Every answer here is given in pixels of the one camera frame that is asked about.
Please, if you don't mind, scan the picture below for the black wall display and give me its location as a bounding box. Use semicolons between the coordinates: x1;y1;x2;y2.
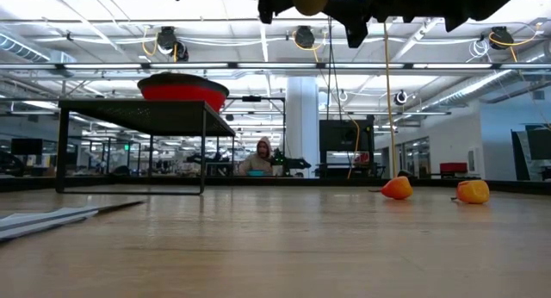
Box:
527;128;551;161

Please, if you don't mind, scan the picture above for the black aluminium table frame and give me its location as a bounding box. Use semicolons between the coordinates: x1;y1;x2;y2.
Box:
0;176;551;196

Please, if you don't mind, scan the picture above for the white structural column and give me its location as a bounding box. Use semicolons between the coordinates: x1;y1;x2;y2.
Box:
285;77;320;166

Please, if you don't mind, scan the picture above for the black perforated metal shelf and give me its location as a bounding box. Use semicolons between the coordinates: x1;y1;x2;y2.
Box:
54;99;237;196

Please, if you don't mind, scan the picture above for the red collapsible colander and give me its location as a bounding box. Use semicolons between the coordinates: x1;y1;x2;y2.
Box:
136;71;230;114

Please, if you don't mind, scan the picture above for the brown kiwi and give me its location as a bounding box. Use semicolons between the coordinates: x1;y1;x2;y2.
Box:
290;0;330;17

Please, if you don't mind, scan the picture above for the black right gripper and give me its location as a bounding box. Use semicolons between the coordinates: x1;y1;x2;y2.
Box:
326;0;453;49

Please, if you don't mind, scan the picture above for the long ceiling light bar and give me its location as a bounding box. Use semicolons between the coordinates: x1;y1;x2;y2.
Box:
0;61;551;71

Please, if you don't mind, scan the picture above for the small orange pepper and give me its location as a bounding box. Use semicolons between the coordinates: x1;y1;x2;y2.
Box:
450;179;491;206
368;176;414;202

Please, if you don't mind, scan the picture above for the person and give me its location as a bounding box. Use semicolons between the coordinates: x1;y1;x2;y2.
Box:
238;135;276;177

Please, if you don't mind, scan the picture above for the silver ventilation duct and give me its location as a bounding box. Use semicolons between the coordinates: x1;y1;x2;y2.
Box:
0;30;77;78

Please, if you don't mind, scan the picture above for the thin yellow cable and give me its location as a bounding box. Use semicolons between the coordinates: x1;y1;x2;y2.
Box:
346;116;361;181

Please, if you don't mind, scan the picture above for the black monitor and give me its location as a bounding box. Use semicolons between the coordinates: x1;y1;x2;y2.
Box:
319;119;375;153

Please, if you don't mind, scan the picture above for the black hanging cable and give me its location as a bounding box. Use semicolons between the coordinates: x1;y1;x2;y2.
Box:
325;13;344;122

